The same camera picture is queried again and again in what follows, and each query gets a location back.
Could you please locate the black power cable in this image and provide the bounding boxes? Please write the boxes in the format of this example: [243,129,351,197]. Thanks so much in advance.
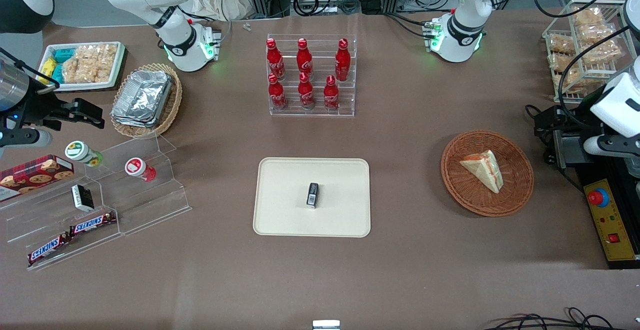
[524,104,557,166]

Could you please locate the cream rectangular tray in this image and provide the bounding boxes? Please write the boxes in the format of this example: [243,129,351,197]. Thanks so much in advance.
[252,157,372,238]

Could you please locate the triangular sandwich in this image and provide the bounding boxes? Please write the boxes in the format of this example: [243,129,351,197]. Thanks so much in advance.
[459,150,505,194]

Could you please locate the clear acrylic step shelf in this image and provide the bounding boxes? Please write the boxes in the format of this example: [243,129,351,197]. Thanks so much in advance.
[0,169,124,272]
[85,132,193,237]

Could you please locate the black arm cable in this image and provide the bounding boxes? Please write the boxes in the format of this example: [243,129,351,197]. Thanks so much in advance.
[531,0,640,121]

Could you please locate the black grey power box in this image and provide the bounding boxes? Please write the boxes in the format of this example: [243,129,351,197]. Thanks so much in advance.
[552,130,593,169]

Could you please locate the round brown wicker basket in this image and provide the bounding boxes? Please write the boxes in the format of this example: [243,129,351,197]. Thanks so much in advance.
[440,130,535,218]

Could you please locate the coiled black cable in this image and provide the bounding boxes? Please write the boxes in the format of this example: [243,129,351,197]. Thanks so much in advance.
[292,0,322,17]

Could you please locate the rice cracker snack bag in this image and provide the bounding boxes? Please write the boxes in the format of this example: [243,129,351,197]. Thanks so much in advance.
[576,23,617,44]
[559,69,596,94]
[550,52,577,72]
[580,40,622,66]
[75,43,119,82]
[548,34,577,54]
[571,6,605,27]
[62,53,96,84]

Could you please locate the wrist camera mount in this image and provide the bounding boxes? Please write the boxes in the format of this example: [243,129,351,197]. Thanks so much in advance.
[583,135,640,159]
[0,128,53,149]

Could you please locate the black appliance with yellow panel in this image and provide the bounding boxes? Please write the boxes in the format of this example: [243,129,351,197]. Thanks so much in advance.
[574,163,640,271]

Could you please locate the black white small box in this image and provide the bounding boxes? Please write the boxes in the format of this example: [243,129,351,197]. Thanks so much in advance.
[70,184,95,212]

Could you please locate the green lidded cup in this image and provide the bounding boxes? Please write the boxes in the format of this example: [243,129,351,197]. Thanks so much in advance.
[64,140,104,167]

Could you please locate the white rectangular snack tray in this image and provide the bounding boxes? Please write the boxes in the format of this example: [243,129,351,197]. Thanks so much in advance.
[37,41,127,92]

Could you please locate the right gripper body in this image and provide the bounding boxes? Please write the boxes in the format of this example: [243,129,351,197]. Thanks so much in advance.
[0,58,64,127]

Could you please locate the oval tan wicker basket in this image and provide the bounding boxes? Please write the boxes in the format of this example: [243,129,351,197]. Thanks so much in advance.
[110,63,183,138]

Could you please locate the black floor cables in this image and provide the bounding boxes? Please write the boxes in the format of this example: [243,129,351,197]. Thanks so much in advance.
[482,307,640,330]

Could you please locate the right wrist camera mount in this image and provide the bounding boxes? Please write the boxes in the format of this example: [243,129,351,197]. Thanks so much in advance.
[0,128,53,149]

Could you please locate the black base cables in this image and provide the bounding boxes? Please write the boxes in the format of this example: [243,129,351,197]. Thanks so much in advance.
[384,12,437,39]

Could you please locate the white wire rack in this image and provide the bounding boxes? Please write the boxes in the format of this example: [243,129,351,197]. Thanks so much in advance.
[542,0,640,104]

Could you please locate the stacked aluminium foil trays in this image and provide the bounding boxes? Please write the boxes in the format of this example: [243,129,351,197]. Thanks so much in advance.
[110,69,173,128]

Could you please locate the red cola bottle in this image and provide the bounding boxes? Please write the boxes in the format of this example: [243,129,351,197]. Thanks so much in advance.
[334,38,352,82]
[296,38,314,79]
[267,73,289,111]
[297,72,316,110]
[323,74,341,111]
[265,38,286,81]

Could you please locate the snickers chocolate bar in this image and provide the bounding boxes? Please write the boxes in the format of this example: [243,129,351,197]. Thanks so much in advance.
[27,232,71,267]
[68,211,117,236]

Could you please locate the red cookie box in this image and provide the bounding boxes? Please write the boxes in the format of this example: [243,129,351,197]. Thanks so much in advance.
[0,154,75,202]

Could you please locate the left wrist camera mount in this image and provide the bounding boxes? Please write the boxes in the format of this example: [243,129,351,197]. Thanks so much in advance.
[583,135,640,159]

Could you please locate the red lidded cup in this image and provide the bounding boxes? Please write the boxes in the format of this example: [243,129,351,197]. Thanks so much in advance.
[124,157,157,183]

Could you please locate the clear acrylic bottle rack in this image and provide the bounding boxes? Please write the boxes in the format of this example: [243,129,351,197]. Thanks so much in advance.
[266,33,358,117]

